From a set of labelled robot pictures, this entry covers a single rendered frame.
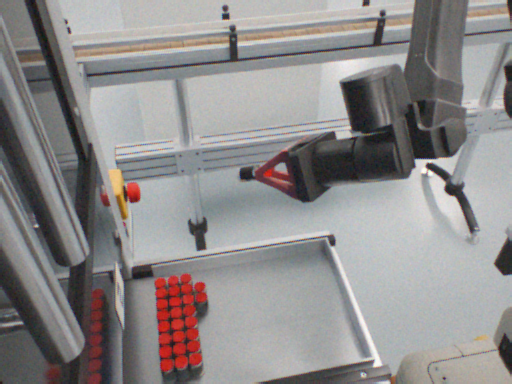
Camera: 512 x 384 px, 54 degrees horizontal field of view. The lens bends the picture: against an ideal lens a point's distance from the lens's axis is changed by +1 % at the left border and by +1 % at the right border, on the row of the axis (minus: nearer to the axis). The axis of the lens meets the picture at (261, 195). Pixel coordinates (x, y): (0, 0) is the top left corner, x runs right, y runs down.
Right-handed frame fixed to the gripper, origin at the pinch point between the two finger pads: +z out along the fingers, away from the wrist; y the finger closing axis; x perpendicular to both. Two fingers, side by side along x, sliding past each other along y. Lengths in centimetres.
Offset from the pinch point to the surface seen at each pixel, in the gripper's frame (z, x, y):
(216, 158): 81, 13, -81
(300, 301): 10.5, 28.3, -13.4
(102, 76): 83, -23, -46
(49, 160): -18.0, -12.1, 40.1
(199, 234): 103, 43, -83
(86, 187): 17.1, -5.1, 15.4
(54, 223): -16.0, -8.9, 40.0
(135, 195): 34.8, 2.5, -5.5
